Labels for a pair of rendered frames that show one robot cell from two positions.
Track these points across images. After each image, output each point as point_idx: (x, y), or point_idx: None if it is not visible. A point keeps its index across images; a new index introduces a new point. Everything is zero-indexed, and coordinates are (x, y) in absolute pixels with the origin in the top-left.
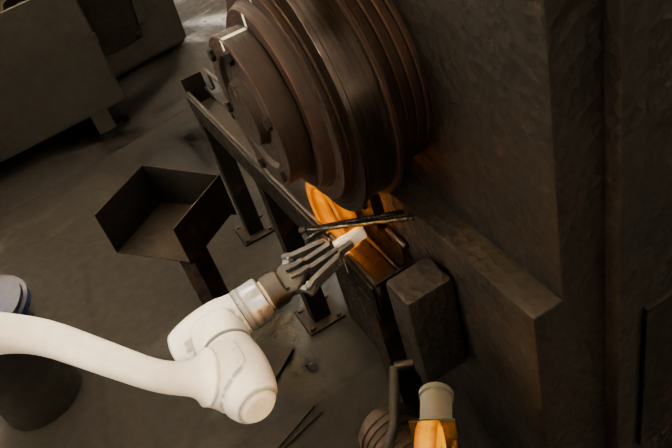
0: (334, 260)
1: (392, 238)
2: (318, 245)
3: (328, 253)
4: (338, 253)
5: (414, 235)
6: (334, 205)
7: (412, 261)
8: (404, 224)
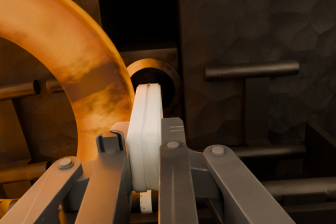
0: (240, 164)
1: (194, 118)
2: (65, 191)
3: (171, 169)
4: (195, 154)
5: (334, 0)
6: (62, 7)
7: (278, 127)
8: None
